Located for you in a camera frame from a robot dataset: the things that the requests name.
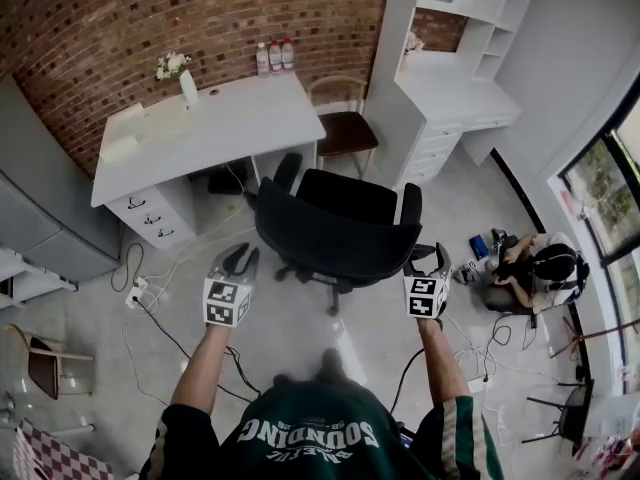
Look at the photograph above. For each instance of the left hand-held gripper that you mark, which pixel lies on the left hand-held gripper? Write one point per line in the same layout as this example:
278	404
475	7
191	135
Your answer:
225	300

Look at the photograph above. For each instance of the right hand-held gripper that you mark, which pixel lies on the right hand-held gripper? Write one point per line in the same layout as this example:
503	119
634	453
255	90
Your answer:
425	295

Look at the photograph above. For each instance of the black office chair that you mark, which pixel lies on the black office chair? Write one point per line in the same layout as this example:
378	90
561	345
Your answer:
340	248

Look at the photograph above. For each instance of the person's left forearm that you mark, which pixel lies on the person's left forearm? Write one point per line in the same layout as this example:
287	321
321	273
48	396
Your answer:
200	368

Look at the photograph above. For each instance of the person's right forearm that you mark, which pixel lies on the person's right forearm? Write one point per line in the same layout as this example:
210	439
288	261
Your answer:
445	363

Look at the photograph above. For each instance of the wooden chair with brown seat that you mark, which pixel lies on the wooden chair with brown seat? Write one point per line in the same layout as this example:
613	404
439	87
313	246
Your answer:
42	368
347	135

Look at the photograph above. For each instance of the spare grey gripper device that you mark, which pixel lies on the spare grey gripper device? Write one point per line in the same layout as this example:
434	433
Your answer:
467	272

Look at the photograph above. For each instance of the blue box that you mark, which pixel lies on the blue box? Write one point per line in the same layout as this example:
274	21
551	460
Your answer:
478	248

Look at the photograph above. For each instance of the white power strip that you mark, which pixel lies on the white power strip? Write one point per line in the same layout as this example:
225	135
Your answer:
136	295

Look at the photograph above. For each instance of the person's dark legs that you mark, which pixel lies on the person's dark legs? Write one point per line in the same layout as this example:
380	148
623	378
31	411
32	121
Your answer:
332	363

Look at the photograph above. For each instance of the white desk with drawers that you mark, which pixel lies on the white desk with drawers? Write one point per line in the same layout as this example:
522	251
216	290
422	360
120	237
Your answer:
225	118

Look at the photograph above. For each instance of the white bookcase cabinet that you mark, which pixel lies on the white bookcase cabinet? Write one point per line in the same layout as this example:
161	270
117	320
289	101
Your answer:
450	93

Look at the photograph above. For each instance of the black framed window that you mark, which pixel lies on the black framed window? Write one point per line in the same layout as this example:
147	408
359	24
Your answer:
600	193

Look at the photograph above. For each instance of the white vase with white flowers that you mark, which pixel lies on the white vase with white flowers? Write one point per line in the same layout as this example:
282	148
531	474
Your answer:
188	88

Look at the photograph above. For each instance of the large white box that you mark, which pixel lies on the large white box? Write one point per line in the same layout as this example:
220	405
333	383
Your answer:
126	118

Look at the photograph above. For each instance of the black belt-worn device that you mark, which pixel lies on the black belt-worn device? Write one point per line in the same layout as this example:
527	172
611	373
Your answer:
407	439

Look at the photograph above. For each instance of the red stick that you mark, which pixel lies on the red stick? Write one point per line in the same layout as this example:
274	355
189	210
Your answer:
600	334

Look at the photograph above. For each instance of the person's green printed shirt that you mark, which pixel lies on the person's green printed shirt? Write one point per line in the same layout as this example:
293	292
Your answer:
320	443

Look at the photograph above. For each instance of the grey refrigerator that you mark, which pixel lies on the grey refrigerator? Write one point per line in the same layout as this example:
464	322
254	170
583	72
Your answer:
45	208

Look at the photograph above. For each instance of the clear bottle with pink label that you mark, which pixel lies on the clear bottle with pink label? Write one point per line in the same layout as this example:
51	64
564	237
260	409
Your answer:
262	60
288	55
275	58

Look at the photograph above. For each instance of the white metal shelving rack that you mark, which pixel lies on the white metal shelving rack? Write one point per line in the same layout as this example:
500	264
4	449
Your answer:
30	282

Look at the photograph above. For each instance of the black metal chair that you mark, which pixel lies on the black metal chair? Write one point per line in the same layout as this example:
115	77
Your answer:
575	413

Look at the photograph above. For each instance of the red checkered tablecloth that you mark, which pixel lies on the red checkered tablecloth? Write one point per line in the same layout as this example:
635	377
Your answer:
55	455

